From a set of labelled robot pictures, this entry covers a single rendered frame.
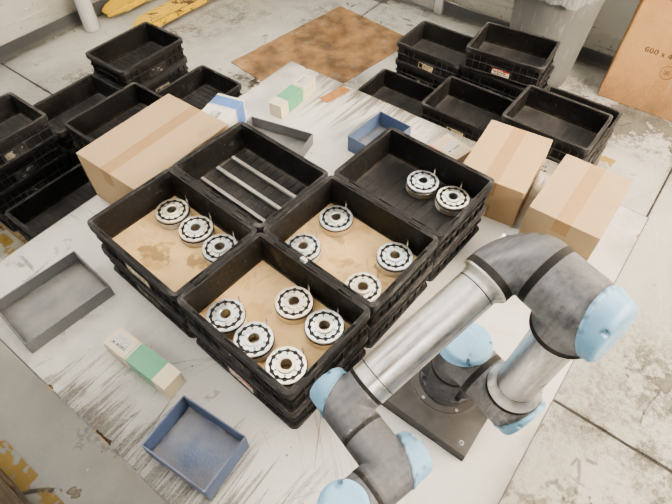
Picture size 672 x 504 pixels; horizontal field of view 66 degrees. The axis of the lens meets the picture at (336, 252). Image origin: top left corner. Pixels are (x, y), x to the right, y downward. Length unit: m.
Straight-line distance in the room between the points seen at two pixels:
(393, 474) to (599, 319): 0.38
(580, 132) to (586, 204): 0.95
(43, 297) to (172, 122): 0.70
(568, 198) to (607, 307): 0.94
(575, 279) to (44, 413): 2.09
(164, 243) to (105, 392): 0.44
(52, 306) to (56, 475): 0.79
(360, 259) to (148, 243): 0.63
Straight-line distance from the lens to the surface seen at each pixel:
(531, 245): 0.88
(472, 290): 0.87
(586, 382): 2.44
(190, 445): 1.44
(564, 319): 0.86
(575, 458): 2.29
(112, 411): 1.54
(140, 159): 1.81
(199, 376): 1.51
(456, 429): 1.39
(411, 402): 1.39
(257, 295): 1.45
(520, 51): 3.14
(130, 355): 1.53
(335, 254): 1.52
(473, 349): 1.22
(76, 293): 1.78
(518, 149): 1.89
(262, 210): 1.65
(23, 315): 1.81
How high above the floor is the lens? 2.02
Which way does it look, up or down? 52 degrees down
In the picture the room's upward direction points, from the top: straight up
